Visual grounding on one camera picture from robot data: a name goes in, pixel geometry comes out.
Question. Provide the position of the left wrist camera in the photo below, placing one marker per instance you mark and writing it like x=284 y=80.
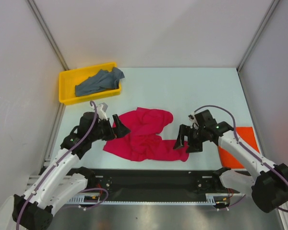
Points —
x=101 y=111

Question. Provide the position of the aluminium frame rail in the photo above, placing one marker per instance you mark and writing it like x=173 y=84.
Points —
x=33 y=182

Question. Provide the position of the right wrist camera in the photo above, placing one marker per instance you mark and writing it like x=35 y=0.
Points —
x=202 y=119

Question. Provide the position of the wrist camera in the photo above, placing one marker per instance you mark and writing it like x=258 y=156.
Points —
x=202 y=119
x=101 y=111

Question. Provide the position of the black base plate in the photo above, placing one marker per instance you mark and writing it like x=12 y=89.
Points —
x=156 y=183

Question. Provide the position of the pink t-shirt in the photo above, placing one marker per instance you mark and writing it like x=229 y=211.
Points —
x=144 y=141

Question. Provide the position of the grey t-shirt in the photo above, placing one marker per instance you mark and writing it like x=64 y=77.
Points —
x=103 y=80

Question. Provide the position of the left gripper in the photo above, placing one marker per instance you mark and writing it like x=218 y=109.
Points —
x=120 y=131

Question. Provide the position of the yellow plastic bin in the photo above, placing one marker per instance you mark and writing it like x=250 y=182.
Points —
x=70 y=78

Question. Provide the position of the grey slotted cable duct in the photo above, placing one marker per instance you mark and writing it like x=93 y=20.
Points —
x=93 y=199

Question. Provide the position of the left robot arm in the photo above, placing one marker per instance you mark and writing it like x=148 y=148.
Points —
x=35 y=209

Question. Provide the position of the folded orange t-shirt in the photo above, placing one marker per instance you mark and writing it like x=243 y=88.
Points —
x=238 y=149

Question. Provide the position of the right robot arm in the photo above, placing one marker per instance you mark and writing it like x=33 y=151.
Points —
x=267 y=182

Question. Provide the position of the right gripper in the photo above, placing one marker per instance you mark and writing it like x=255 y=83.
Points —
x=192 y=135

